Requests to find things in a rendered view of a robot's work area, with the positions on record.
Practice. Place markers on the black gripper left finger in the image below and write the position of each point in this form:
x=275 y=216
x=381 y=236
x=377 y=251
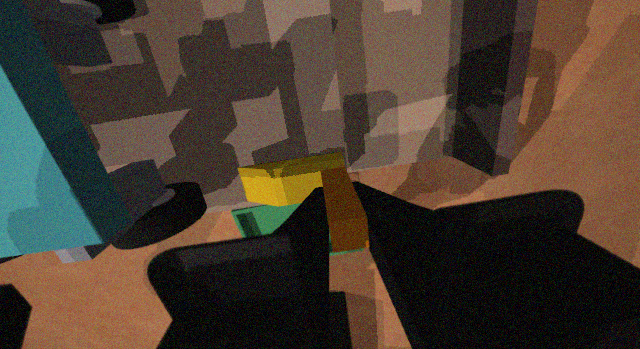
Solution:
x=292 y=263

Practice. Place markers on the green tray floor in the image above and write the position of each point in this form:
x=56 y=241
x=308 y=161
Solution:
x=266 y=221

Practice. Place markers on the yellow chock with orange handle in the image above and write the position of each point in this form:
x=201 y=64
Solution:
x=290 y=181

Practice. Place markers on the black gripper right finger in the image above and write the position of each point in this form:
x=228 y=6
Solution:
x=416 y=249

